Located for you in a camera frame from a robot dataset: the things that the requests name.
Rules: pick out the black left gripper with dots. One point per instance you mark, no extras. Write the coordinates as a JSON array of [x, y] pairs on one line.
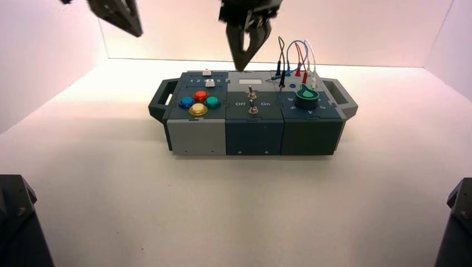
[[66, 1]]

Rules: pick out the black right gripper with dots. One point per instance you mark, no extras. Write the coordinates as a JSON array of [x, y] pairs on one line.
[[243, 9]]

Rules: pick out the plain white slider knob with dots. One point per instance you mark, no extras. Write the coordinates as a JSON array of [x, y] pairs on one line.
[[210, 83]]

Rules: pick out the white slider knob blue triangle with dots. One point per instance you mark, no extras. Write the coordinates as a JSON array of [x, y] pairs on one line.
[[207, 72]]

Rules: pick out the white rectangular display window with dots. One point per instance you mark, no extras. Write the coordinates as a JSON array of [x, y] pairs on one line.
[[249, 81]]

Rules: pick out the green round push button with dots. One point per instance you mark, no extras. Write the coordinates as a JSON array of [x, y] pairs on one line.
[[212, 102]]

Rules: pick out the red round push button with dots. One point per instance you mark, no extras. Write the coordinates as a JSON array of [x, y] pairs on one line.
[[201, 96]]

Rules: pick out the green rotary knob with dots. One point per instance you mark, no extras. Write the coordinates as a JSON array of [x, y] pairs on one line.
[[307, 97]]

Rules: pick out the yellow round push button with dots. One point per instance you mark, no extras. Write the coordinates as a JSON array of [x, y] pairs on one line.
[[198, 109]]

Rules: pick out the blue round push button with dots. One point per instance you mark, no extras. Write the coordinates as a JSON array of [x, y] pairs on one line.
[[186, 102]]

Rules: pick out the dark teal grey task box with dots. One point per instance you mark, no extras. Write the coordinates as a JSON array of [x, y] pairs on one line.
[[254, 136]]

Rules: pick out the metal toggle switch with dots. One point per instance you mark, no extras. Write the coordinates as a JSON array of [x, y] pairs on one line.
[[252, 93], [252, 109]]

